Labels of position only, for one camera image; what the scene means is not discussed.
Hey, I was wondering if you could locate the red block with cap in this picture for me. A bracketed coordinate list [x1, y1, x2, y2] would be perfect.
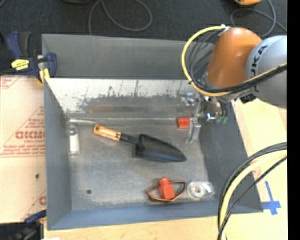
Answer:
[158, 176, 176, 201]

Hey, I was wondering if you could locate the brown rubber ring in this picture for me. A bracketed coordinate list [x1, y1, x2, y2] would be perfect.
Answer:
[146, 180, 187, 203]

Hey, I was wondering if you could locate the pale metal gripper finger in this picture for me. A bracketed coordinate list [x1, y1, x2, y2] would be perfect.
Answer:
[180, 92, 200, 108]
[185, 118, 202, 144]

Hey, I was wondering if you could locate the clear tape roll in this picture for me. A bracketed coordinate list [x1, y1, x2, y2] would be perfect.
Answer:
[187, 180, 215, 200]

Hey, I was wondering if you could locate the grey metal bin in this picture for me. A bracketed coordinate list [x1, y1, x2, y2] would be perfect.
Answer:
[41, 33, 264, 231]

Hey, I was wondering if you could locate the clear glass bottle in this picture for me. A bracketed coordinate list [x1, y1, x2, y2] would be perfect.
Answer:
[66, 122, 81, 157]

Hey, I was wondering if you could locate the orange-handled black trowel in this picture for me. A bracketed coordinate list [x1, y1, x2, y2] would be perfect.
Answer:
[93, 124, 187, 164]

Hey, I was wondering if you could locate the brown cardboard board red print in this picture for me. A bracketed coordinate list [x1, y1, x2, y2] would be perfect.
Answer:
[0, 74, 48, 225]

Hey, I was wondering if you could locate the small red box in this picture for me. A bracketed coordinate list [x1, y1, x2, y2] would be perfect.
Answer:
[177, 117, 192, 130]

